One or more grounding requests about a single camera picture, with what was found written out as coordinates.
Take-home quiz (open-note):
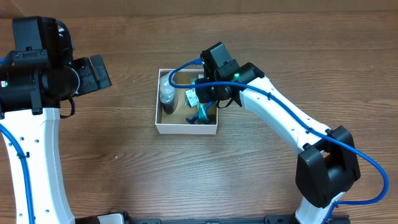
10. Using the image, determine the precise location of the green white soap box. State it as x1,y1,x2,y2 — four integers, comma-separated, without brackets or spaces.
185,89,199,108

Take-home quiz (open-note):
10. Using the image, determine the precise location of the teal toothpaste tube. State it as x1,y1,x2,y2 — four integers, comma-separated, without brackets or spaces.
197,103,210,124

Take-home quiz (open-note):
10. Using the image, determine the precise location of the blue disposable razor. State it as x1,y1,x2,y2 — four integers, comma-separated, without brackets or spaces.
186,102,213,124

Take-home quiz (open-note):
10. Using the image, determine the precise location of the clear pump bottle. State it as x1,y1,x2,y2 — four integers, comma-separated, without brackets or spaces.
159,72,178,114

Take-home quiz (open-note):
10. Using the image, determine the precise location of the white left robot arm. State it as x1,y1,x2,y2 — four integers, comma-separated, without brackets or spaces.
1,55,129,223

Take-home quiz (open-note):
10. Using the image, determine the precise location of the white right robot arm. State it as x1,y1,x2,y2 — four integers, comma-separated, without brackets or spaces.
195,60,361,223

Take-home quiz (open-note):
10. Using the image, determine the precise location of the white cardboard box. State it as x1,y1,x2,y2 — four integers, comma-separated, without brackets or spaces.
155,68,218,135

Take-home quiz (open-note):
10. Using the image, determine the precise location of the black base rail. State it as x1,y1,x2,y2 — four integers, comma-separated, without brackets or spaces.
124,214,351,224

